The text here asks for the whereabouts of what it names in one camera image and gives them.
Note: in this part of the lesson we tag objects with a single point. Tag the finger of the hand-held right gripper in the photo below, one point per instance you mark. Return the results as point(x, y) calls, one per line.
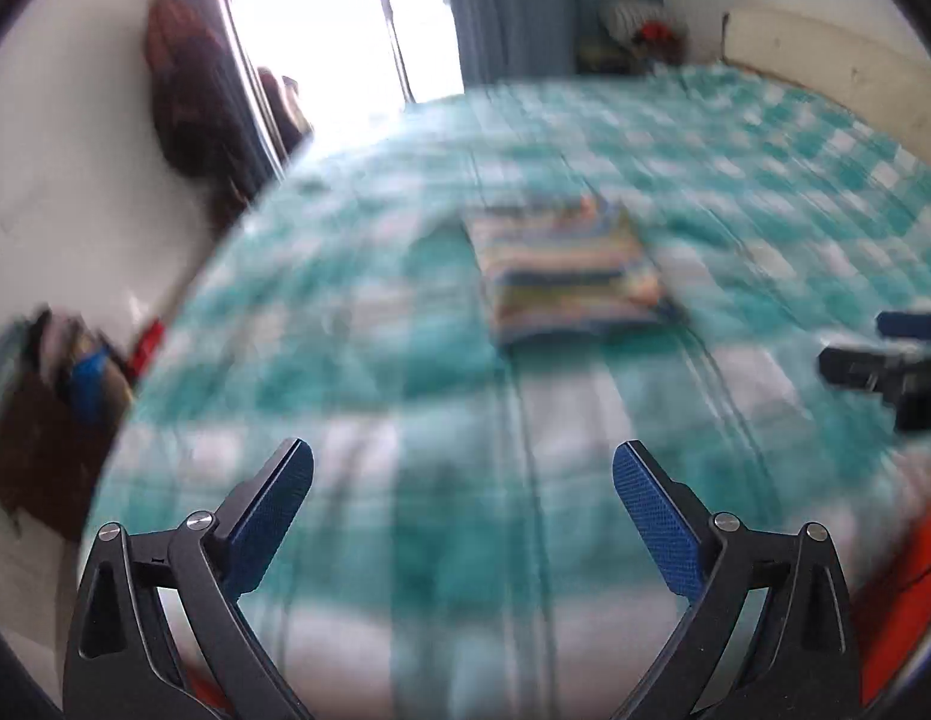
point(870, 369)
point(912, 324)

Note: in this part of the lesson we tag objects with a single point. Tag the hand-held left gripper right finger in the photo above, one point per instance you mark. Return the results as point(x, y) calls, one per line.
point(656, 510)

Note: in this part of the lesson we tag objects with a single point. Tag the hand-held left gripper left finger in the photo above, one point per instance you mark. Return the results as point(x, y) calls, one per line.
point(274, 510)

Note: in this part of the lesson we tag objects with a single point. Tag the striped colourful small garment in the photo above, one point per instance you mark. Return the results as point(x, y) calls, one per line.
point(570, 270)

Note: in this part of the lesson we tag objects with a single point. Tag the pile of dark clothes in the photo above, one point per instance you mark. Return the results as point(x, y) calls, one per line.
point(45, 420)

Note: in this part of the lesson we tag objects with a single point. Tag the teal checked blanket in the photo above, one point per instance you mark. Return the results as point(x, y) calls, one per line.
point(435, 405)

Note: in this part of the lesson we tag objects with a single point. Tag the red object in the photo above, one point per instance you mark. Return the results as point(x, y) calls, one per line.
point(146, 349)

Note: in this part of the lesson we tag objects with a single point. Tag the orange cloth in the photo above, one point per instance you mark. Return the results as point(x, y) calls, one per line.
point(908, 600)

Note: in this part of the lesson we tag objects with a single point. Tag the cream headboard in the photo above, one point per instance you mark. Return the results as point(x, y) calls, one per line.
point(825, 60)

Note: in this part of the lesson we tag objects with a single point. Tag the colourful plush toys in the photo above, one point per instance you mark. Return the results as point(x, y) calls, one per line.
point(638, 22)

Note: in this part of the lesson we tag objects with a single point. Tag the brown hanging bag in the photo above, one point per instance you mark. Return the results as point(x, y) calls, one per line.
point(195, 105)

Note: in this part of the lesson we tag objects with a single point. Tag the bright window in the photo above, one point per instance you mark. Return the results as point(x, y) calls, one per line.
point(322, 30)

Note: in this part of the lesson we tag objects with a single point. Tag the blue-grey curtain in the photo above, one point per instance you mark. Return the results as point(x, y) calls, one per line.
point(525, 7)

